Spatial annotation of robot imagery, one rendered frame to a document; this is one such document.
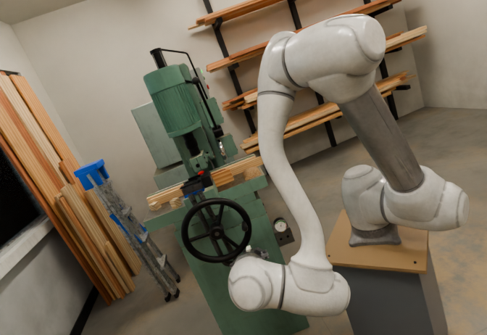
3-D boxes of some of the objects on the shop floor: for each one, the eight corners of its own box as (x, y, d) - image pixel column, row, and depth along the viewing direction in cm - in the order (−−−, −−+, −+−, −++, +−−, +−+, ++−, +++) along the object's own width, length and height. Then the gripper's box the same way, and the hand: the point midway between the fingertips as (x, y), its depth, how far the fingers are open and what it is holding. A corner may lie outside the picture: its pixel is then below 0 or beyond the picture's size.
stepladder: (162, 306, 220) (69, 174, 190) (164, 285, 244) (83, 165, 215) (181, 295, 221) (91, 162, 191) (181, 275, 245) (102, 154, 216)
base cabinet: (232, 359, 155) (179, 249, 138) (227, 287, 212) (188, 202, 195) (311, 327, 156) (267, 214, 139) (284, 264, 213) (251, 178, 196)
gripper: (265, 246, 85) (261, 233, 109) (223, 263, 85) (229, 246, 108) (275, 272, 84) (269, 252, 108) (232, 288, 84) (236, 265, 107)
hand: (249, 251), depth 105 cm, fingers closed
